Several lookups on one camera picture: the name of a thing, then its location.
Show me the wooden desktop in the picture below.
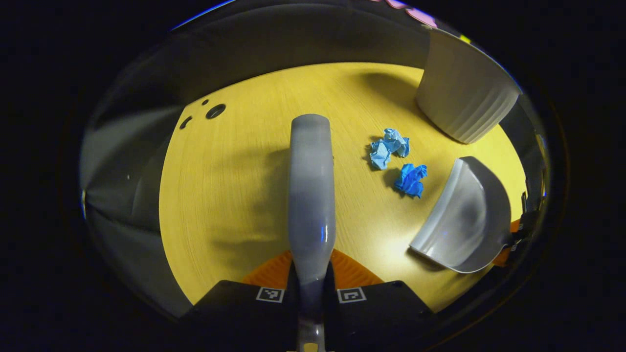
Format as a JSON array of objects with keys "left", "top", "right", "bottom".
[{"left": 159, "top": 62, "right": 528, "bottom": 313}]

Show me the light blue paper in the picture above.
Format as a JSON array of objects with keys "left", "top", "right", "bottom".
[{"left": 368, "top": 128, "right": 410, "bottom": 171}]

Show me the white ribbed garbage bin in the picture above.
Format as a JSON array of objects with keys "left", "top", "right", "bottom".
[{"left": 415, "top": 29, "right": 521, "bottom": 145}]

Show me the small grey broom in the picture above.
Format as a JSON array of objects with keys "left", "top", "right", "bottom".
[{"left": 288, "top": 114, "right": 337, "bottom": 352}]

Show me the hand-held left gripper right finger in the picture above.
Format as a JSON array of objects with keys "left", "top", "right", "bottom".
[{"left": 325, "top": 248, "right": 434, "bottom": 352}]

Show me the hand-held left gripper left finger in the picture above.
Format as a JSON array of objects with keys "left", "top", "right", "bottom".
[{"left": 179, "top": 250, "right": 300, "bottom": 352}]

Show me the black backdrop cloth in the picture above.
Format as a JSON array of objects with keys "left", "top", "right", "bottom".
[{"left": 81, "top": 0, "right": 548, "bottom": 318}]

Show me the dark blue paper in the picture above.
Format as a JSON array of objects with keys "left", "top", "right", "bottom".
[{"left": 394, "top": 163, "right": 428, "bottom": 198}]

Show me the grey dustpan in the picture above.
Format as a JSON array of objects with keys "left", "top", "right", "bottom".
[{"left": 409, "top": 156, "right": 514, "bottom": 273}]

